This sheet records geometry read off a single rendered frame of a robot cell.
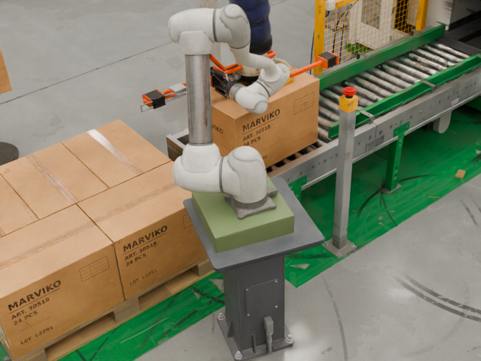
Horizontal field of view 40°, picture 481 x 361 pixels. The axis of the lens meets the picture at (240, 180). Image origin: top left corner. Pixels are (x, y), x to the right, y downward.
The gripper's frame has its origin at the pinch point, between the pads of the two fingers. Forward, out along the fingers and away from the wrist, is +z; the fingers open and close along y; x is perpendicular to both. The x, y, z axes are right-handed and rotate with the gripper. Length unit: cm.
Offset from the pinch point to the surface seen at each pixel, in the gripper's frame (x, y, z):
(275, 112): 24.1, 20.7, -22.3
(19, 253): -115, 53, 1
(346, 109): 44, 13, -53
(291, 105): 35.4, 20.9, -21.8
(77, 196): -74, 53, 24
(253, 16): 21.3, -28.9, -9.6
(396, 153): 110, 78, -35
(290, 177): 23, 55, -35
